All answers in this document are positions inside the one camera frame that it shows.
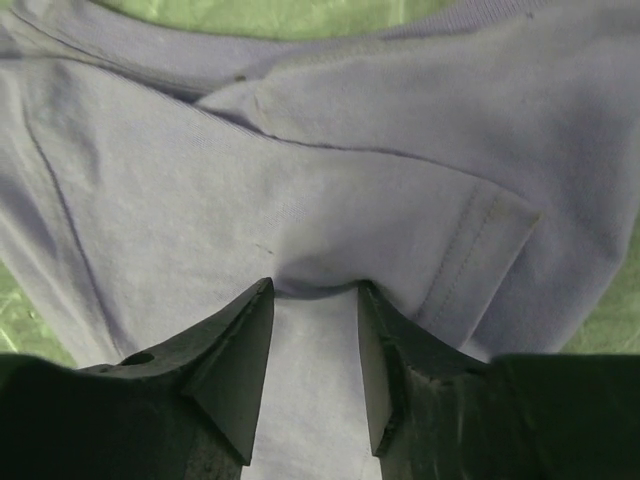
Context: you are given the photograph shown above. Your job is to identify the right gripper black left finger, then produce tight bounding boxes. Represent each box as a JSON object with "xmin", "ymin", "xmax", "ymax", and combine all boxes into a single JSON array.
[{"xmin": 1, "ymin": 278, "xmax": 274, "ymax": 480}]

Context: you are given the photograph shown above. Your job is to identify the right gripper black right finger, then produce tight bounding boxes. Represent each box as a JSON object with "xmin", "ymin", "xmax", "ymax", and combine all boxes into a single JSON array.
[{"xmin": 358, "ymin": 282, "xmax": 639, "ymax": 480}]

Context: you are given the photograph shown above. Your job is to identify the lavender t shirt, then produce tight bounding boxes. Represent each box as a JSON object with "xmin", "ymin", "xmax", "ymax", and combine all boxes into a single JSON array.
[{"xmin": 1, "ymin": 1, "xmax": 639, "ymax": 479}]

